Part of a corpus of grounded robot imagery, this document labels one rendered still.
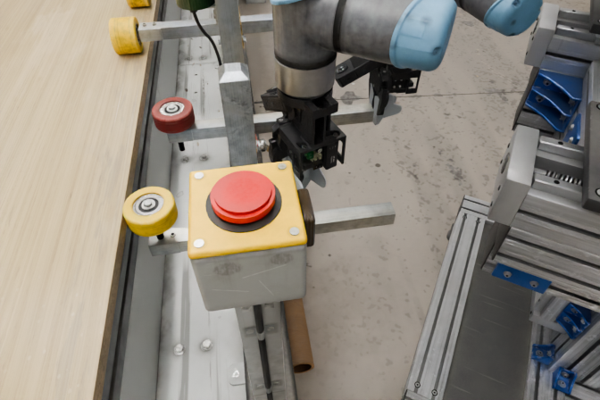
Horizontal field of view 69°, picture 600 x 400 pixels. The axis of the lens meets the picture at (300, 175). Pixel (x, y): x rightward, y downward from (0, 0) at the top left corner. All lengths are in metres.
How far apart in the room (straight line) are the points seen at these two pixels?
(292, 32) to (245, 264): 0.29
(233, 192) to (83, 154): 0.62
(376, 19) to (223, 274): 0.29
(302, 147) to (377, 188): 1.42
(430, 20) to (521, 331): 1.17
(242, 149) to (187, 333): 0.46
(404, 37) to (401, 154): 1.73
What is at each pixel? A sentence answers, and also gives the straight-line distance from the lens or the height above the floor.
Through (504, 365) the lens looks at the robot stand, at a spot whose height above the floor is 0.21.
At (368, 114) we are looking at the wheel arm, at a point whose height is 0.85.
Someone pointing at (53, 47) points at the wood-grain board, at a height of 0.90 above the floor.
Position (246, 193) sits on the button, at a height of 1.23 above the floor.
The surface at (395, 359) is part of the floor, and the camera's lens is 1.57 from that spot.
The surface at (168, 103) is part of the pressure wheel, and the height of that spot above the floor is 0.90.
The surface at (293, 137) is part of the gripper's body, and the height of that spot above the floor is 1.05.
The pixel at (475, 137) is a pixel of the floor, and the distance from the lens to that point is 2.37.
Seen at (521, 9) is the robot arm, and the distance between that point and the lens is 0.78.
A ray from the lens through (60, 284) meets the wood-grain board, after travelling 0.70.
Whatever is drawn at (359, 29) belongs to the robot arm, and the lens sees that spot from 0.46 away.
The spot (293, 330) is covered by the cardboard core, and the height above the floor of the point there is 0.08.
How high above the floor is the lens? 1.43
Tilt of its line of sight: 45 degrees down
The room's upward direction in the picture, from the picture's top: straight up
